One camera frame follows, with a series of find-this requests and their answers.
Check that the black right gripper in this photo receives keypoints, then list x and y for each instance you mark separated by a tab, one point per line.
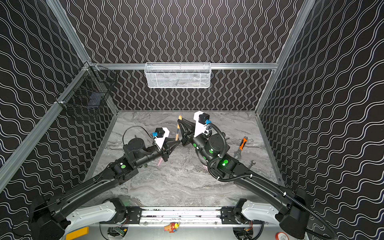
187	137

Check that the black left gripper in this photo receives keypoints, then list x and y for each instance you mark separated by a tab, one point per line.
163	152

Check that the tan pen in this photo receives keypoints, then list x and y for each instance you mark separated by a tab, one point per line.
178	131

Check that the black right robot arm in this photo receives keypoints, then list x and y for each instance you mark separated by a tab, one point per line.
294	215

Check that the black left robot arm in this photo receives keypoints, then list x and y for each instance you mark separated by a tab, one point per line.
49	216

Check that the small steel spanner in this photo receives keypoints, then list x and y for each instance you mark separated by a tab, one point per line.
251	164

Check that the red yellow toy figure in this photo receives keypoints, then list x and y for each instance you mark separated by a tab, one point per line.
172	227

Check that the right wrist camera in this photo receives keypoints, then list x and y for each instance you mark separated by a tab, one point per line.
201	119

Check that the white wire mesh basket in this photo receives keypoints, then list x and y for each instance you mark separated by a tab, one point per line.
175	75

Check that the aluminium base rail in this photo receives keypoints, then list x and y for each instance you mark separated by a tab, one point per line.
196	216

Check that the black wire basket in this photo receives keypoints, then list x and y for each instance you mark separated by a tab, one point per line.
88	99

